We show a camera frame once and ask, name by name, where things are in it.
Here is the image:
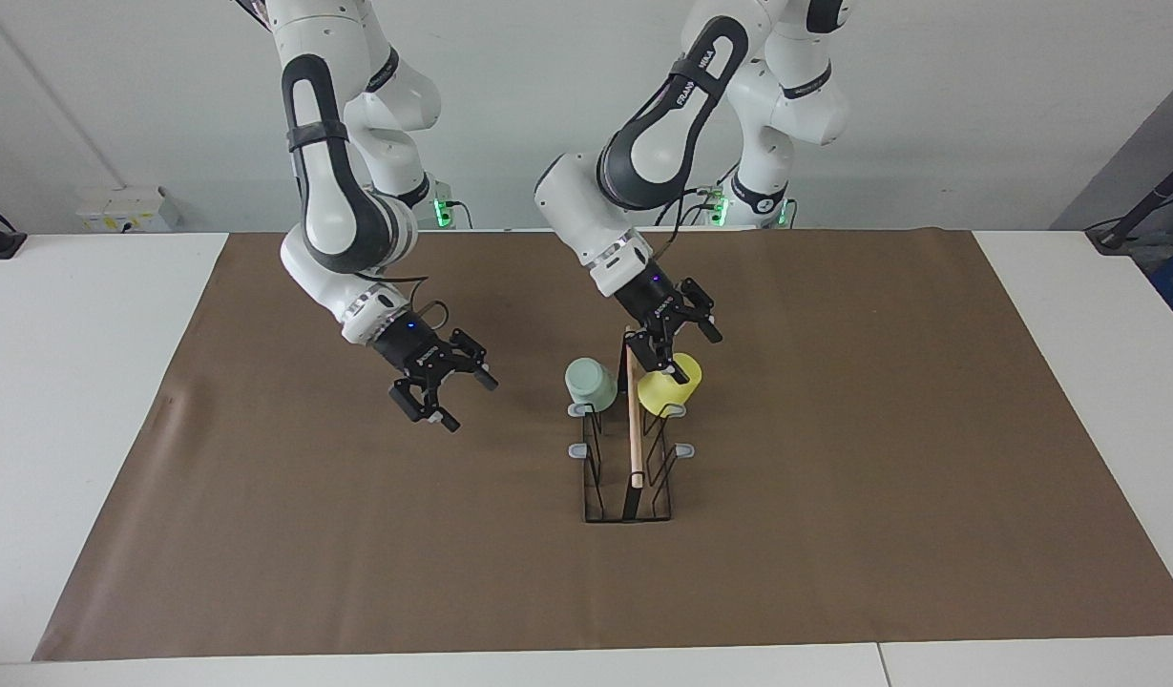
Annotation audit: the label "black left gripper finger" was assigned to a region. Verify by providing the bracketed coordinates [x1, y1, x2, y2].
[634, 329, 690, 385]
[680, 279, 723, 344]

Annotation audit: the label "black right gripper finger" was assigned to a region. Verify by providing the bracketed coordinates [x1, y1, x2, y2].
[392, 377, 461, 433]
[452, 329, 499, 392]

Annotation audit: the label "yellow plastic cup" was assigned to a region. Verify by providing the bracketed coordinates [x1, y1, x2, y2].
[638, 353, 702, 417]

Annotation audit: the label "pale green plastic cup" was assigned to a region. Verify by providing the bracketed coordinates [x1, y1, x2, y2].
[564, 358, 618, 412]

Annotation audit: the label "brown table mat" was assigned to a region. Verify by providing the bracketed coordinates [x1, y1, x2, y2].
[32, 229, 1173, 662]

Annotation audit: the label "black pole stand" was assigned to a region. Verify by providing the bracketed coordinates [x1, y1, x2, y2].
[1085, 153, 1173, 254]

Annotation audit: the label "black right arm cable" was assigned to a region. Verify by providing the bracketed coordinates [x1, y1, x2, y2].
[362, 275, 450, 330]

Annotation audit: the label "black wire cup rack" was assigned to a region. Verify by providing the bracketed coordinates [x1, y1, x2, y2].
[567, 324, 697, 524]

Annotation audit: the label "black base cables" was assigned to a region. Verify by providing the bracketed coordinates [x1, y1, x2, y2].
[686, 164, 740, 228]

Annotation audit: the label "white wall socket box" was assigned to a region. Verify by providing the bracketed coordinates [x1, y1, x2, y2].
[77, 186, 181, 233]

